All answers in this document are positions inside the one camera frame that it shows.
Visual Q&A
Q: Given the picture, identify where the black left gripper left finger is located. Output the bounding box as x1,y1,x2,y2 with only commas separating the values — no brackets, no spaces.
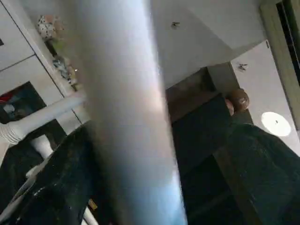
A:
9,123,98,225

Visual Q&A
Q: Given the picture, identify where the dark black cabinet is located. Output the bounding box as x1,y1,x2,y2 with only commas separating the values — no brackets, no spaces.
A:
164,68,263,225

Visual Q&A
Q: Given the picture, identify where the small brown round object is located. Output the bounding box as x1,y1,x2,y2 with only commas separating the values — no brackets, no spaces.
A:
224,89,250,115

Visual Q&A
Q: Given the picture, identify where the beige wall air conditioner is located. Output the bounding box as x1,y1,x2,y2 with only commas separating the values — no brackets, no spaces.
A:
259,0,300,132

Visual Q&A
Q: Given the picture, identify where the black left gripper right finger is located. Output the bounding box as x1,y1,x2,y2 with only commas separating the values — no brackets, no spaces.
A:
226,123,300,225

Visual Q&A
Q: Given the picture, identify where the white glass-door cabinet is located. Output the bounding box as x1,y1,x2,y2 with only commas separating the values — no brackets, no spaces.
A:
0,0,90,136

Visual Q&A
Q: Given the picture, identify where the small grey cabinet ornament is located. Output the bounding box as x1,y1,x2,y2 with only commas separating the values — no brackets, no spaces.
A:
52,55,78,85

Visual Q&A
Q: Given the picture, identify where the round white ceiling lamp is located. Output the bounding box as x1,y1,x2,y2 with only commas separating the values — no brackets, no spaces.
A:
260,111,292,137

